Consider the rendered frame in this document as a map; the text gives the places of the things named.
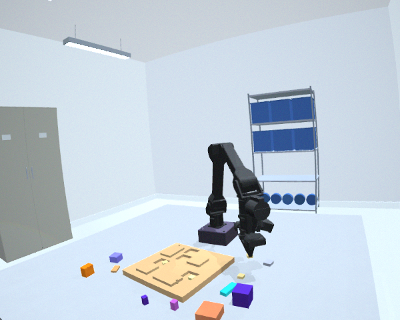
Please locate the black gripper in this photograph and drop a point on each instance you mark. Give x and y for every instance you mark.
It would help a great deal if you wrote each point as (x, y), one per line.
(247, 227)

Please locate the tan flat tile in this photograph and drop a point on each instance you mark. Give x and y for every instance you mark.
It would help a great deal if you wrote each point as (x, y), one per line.
(115, 269)

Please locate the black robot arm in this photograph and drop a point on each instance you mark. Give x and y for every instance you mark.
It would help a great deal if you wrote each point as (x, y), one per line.
(244, 181)

